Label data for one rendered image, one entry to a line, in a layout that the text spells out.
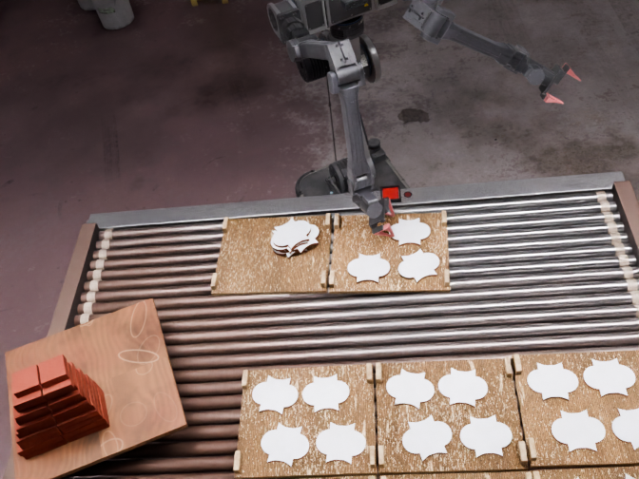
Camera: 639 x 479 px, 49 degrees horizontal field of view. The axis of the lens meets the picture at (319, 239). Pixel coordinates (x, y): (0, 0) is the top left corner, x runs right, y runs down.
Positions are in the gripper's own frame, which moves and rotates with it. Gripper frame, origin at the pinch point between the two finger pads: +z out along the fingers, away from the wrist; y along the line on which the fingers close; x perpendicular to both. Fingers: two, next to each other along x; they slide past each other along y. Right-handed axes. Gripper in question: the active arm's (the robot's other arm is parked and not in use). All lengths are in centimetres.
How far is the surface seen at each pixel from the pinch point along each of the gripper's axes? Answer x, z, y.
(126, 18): 234, -36, 299
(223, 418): 44, -26, -74
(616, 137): -47, 150, 145
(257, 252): 42, -25, -10
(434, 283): -11.0, 9.5, -24.7
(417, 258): -7.1, 5.8, -14.8
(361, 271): 8.9, -4.9, -19.9
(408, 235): -4.2, 4.2, -3.9
